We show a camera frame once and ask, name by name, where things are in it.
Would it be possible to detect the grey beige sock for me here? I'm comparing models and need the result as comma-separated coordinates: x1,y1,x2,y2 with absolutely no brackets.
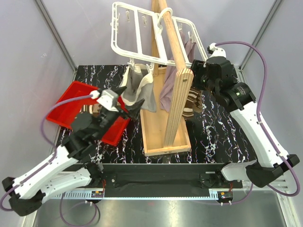
119,64,157,113

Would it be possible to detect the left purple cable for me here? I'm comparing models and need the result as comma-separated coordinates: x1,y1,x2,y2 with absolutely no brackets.
0,93,101,227

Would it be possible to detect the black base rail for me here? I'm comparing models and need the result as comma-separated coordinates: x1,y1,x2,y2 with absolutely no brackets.
85,164,242,200

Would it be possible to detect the white clip hanger frame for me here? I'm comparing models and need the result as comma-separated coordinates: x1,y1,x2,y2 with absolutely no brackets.
111,1,207,66

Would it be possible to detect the brown striped sock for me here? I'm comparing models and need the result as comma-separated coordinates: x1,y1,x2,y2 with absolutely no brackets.
182,87,203,119
80,104,102,117

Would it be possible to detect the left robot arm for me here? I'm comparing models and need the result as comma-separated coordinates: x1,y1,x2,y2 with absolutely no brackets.
0,86,145,217

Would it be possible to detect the mauve sock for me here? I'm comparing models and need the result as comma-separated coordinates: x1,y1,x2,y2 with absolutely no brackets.
160,32,196,112

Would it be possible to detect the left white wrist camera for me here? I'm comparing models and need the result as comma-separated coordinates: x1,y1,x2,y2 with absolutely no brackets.
90,89,119,112

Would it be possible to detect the black marble mat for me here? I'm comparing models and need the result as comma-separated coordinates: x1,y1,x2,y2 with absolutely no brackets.
53,63,260,164

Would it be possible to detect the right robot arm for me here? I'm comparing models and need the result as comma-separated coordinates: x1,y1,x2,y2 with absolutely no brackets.
191,56,300,188

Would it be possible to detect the wooden stand with tray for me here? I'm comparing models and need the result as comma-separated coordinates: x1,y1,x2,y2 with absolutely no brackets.
141,0,193,157

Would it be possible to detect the white clip holding mauve sock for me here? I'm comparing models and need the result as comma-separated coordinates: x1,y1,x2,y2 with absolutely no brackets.
187,31,195,43

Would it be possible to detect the red plastic tray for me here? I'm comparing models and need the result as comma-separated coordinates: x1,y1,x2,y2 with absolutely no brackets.
46,81,130,146

